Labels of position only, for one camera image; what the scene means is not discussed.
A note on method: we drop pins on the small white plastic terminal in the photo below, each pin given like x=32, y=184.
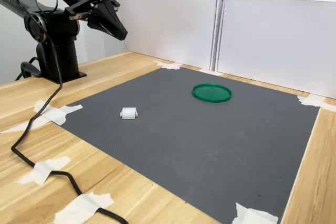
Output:
x=128, y=113

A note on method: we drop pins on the round green lid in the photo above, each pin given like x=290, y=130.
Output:
x=211, y=93

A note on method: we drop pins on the white tape piece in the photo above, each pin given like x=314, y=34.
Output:
x=249, y=216
x=55, y=115
x=208, y=72
x=43, y=170
x=81, y=207
x=168, y=65
x=312, y=100

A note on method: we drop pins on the dark grey mat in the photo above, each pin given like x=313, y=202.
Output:
x=183, y=142

